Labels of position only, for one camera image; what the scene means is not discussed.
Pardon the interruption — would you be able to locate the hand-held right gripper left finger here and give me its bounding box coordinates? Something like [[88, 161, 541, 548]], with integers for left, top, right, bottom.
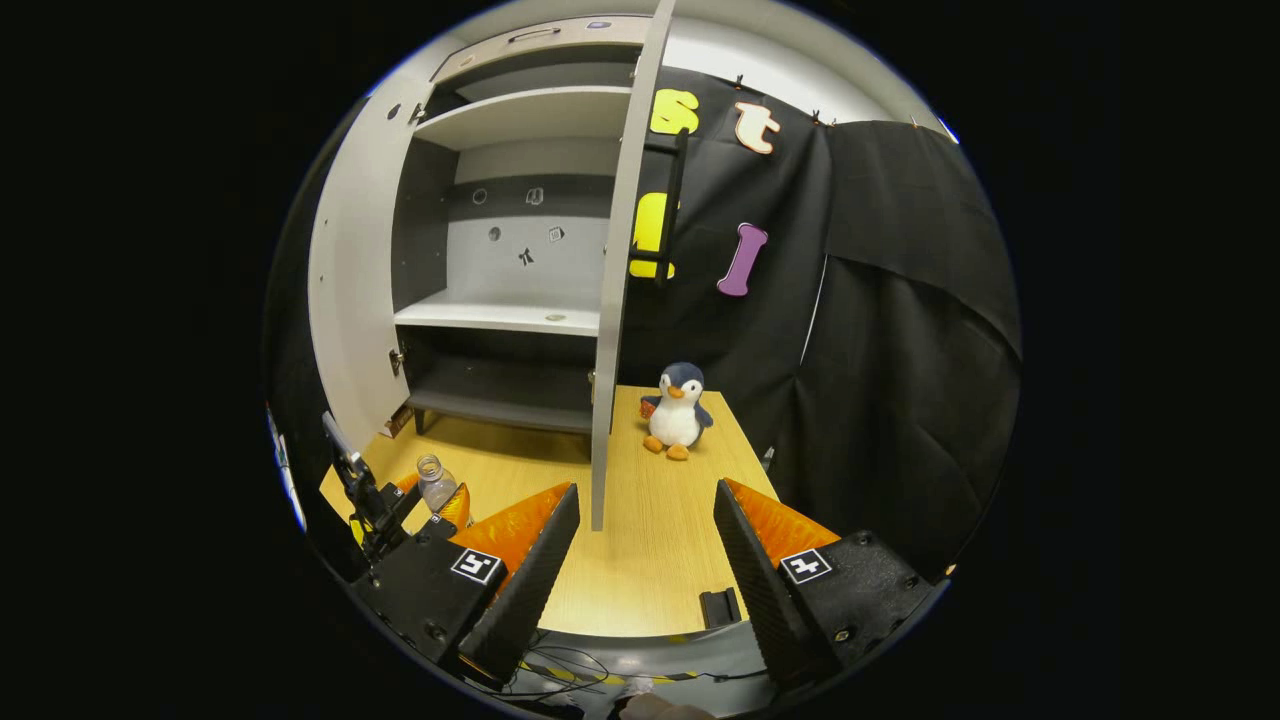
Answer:
[[350, 482, 582, 689]]

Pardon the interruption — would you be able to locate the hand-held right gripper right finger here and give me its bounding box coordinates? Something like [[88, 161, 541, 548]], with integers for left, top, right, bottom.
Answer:
[[712, 478, 949, 691]]

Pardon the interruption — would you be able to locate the clear plastic bottle red label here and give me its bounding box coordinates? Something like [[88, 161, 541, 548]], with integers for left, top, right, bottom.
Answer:
[[417, 454, 460, 514]]

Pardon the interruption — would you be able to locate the grey cabinet door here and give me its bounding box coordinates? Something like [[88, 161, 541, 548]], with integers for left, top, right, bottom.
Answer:
[[307, 72, 446, 451], [590, 0, 691, 532]]

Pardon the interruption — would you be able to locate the grey cabinet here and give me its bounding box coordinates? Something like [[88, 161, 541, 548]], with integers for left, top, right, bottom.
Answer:
[[388, 15, 661, 436]]

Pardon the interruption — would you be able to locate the grey cabinet drawer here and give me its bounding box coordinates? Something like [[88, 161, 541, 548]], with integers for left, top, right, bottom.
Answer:
[[430, 15, 656, 86]]

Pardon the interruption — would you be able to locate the small black block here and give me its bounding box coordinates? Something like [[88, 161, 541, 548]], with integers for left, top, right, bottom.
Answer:
[[698, 588, 743, 631]]

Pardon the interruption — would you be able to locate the penguin plush toy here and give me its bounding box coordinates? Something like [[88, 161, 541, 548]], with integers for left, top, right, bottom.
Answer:
[[640, 362, 714, 462]]

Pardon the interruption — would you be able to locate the black backdrop cloth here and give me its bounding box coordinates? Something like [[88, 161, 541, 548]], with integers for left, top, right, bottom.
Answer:
[[262, 65, 1024, 581]]

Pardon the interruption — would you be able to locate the black cable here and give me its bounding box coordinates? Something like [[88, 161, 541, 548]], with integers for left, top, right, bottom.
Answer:
[[505, 645, 776, 703]]

